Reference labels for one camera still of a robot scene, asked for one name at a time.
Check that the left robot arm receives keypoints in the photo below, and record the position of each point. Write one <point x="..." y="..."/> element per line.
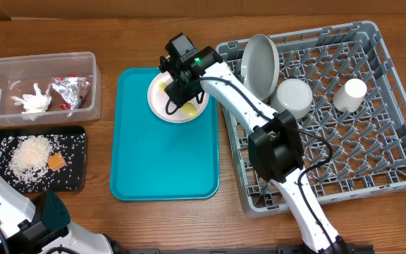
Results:
<point x="33" y="218"/>

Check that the foil wrapper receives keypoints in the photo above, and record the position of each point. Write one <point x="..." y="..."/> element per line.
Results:
<point x="72" y="89"/>

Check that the black plastic tray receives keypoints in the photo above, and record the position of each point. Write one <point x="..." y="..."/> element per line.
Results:
<point x="76" y="166"/>

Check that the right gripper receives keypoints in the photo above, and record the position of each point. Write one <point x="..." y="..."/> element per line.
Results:
<point x="185" y="90"/>

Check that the small grey bowl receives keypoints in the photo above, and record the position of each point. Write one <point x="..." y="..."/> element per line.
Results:
<point x="293" y="95"/>

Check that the white napkin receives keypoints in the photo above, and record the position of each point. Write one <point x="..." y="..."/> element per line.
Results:
<point x="34" y="104"/>

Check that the grey dishwasher rack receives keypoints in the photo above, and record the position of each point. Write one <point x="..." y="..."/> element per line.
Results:
<point x="369" y="144"/>

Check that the teal serving tray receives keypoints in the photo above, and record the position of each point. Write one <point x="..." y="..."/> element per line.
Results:
<point x="153" y="159"/>

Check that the yellow plastic spoon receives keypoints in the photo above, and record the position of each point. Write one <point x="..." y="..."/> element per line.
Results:
<point x="188" y="108"/>

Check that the grey round plate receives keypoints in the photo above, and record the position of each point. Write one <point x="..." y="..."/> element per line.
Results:
<point x="260" y="66"/>

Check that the clear plastic bin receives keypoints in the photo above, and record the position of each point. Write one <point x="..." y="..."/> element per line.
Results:
<point x="19" y="74"/>

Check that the white plate with cutlery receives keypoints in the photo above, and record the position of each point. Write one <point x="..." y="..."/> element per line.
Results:
<point x="157" y="100"/>

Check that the orange food cube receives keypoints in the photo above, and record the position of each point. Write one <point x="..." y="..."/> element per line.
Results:
<point x="56" y="162"/>

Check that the red sauce packet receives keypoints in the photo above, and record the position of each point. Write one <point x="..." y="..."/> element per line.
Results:
<point x="65" y="106"/>

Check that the white paper cup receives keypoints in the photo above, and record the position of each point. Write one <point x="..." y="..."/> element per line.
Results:
<point x="350" y="95"/>

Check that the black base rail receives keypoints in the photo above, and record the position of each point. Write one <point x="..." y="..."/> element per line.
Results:
<point x="291" y="249"/>

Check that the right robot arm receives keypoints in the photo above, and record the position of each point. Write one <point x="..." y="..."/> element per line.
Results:
<point x="273" y="139"/>

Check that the white rice pile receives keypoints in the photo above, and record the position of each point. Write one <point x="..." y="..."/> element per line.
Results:
<point x="30" y="158"/>

